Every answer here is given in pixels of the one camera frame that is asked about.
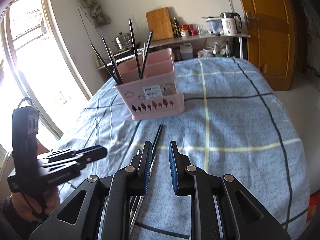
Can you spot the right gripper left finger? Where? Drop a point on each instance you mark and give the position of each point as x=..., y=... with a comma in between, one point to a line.
x=99, y=208

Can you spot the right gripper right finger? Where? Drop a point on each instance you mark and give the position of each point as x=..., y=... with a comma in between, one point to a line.
x=221, y=207

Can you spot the black chopstick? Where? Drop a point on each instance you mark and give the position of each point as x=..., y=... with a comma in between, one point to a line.
x=154, y=145
x=134, y=47
x=105, y=65
x=117, y=72
x=146, y=54

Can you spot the silver metal chopstick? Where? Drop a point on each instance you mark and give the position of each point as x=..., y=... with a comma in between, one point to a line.
x=135, y=208

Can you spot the person's left hand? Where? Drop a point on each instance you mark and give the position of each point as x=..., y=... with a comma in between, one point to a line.
x=26, y=205

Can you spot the blue plaid tablecloth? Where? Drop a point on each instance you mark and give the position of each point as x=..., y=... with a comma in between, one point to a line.
x=232, y=123

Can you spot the low metal shelf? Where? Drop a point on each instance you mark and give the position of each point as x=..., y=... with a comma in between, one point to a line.
x=110, y=64

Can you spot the pink utensil basket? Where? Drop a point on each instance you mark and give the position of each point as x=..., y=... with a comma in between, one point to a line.
x=156, y=94

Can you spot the steel steamer pot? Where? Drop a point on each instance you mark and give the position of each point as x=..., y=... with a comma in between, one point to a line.
x=122, y=41

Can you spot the white plastic jerrycan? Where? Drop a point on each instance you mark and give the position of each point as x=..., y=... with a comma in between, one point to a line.
x=186, y=51

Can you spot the hanging grey cloth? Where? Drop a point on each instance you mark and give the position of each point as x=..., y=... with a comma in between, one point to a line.
x=100, y=19

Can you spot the clear water filter jug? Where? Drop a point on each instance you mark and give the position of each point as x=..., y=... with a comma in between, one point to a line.
x=215, y=24

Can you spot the glass cup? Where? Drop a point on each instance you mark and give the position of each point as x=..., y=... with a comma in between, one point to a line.
x=200, y=29

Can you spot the dark oil bottle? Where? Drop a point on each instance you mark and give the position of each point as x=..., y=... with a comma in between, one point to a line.
x=177, y=27

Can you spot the red lidded jar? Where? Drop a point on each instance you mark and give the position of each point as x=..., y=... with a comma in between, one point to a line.
x=184, y=30

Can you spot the white electric kettle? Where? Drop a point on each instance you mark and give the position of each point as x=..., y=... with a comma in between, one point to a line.
x=231, y=22

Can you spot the brown wooden door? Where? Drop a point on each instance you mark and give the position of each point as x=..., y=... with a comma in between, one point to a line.
x=271, y=46

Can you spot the bamboo cutting board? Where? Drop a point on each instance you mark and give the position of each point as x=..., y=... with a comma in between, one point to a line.
x=160, y=24

